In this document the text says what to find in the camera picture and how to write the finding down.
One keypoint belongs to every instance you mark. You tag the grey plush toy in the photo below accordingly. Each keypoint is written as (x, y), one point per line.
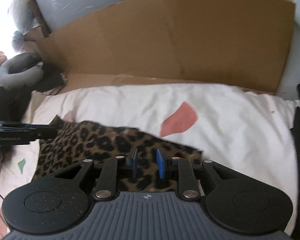
(25, 69)

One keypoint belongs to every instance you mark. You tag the black garment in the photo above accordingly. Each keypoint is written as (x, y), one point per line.
(14, 103)

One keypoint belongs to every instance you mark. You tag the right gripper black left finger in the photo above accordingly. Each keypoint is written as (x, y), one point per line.
(132, 161)

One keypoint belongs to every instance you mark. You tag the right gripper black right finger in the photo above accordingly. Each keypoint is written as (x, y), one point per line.
(162, 163)

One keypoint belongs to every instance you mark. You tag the brown cardboard sheet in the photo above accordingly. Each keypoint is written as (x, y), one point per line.
(242, 43)

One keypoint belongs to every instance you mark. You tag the white patterned bed sheet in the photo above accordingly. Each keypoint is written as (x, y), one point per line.
(245, 131)

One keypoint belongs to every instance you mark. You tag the leopard print garment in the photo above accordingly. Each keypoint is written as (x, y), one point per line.
(76, 141)

